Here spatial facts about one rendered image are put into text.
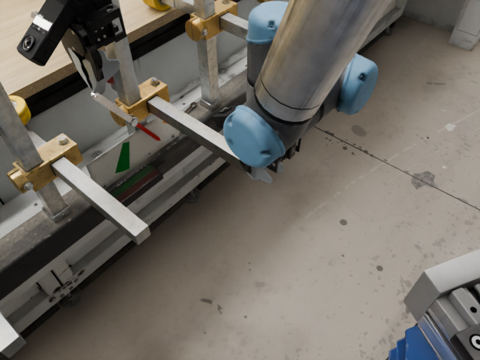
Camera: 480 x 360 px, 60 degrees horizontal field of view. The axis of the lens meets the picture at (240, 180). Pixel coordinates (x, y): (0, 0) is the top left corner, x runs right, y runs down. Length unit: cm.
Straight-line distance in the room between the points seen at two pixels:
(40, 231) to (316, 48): 78
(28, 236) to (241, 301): 86
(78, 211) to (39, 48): 43
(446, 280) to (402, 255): 123
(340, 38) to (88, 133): 95
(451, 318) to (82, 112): 96
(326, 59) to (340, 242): 143
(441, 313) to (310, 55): 36
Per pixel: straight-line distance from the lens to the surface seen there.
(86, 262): 157
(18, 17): 132
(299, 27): 37
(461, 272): 59
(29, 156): 87
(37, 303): 156
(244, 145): 47
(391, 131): 228
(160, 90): 99
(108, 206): 79
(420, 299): 61
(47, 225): 101
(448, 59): 294
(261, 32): 59
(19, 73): 109
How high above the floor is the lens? 146
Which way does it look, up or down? 50 degrees down
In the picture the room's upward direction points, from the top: straight up
